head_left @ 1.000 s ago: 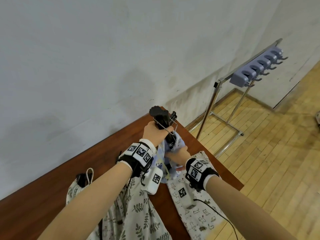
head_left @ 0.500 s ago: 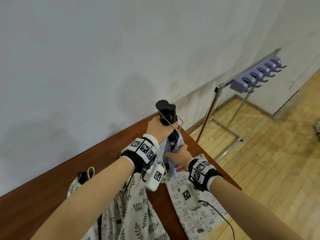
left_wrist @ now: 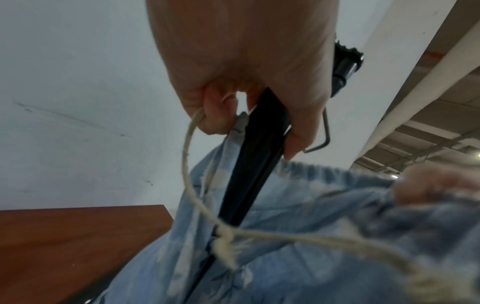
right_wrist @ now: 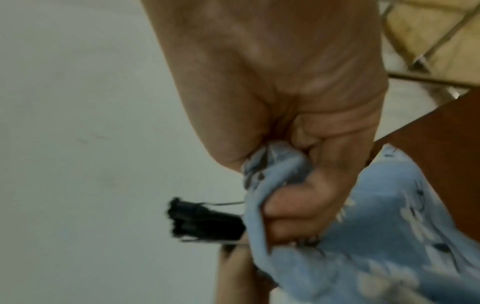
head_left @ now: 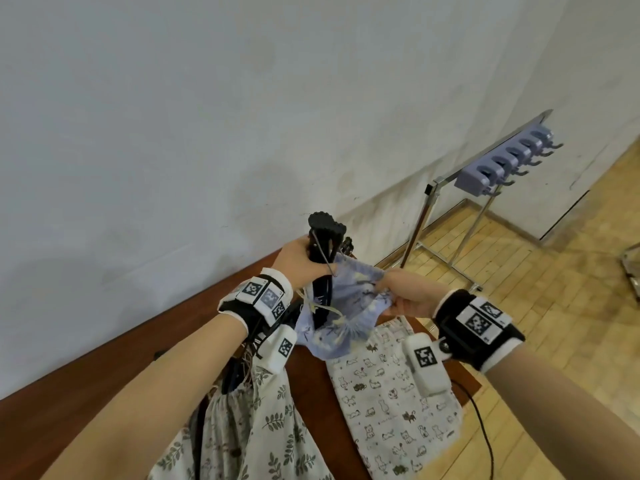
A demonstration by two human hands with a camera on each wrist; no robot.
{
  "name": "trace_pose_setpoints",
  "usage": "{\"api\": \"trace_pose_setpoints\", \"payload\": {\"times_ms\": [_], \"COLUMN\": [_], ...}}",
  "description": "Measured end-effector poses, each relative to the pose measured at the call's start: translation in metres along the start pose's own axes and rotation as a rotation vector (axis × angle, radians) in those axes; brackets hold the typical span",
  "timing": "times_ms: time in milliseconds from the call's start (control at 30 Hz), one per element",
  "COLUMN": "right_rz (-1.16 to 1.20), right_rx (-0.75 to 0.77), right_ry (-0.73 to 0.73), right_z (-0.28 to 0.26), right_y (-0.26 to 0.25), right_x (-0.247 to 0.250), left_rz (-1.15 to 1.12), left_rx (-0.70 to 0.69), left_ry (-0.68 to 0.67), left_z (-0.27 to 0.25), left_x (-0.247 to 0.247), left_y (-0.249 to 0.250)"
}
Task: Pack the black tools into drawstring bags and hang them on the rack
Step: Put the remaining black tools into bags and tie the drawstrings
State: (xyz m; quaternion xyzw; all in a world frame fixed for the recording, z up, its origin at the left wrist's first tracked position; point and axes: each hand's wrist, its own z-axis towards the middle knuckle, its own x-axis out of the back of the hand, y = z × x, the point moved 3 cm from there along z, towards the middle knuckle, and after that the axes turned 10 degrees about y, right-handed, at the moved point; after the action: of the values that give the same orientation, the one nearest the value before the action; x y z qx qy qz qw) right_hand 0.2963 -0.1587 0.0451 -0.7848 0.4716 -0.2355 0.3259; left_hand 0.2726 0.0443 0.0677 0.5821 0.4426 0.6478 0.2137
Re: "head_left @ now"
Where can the person's right hand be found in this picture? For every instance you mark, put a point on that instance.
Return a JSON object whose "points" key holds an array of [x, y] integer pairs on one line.
{"points": [[415, 292]]}

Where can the person's left hand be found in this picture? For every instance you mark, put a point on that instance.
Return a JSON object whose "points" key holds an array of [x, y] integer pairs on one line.
{"points": [[295, 262]]}

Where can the blue floral drawstring bag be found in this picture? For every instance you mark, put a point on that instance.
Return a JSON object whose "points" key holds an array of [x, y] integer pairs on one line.
{"points": [[350, 304]]}

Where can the metal clothes rack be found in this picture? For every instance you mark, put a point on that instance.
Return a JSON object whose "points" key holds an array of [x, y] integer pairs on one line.
{"points": [[420, 219]]}

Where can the cat print drawstring bag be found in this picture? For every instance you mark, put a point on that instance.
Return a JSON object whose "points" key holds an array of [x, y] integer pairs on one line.
{"points": [[390, 409]]}

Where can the pile of black tripods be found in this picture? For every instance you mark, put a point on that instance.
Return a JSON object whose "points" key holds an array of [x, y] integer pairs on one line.
{"points": [[232, 377]]}

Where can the person's left forearm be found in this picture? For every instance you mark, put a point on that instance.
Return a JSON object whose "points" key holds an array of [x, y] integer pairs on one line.
{"points": [[140, 409]]}

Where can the person's right forearm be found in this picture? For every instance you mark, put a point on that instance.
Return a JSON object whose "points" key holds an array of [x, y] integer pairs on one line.
{"points": [[565, 419]]}

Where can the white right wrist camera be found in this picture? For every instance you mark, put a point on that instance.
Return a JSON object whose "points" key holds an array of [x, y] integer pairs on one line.
{"points": [[425, 364]]}

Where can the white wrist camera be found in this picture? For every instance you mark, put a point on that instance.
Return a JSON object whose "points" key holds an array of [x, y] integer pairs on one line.
{"points": [[277, 349], [425, 364]]}

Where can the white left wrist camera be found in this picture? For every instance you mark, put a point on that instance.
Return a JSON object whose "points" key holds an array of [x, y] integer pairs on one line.
{"points": [[277, 349]]}

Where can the purple hook rail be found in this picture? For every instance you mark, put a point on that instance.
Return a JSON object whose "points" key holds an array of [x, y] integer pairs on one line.
{"points": [[472, 182]]}

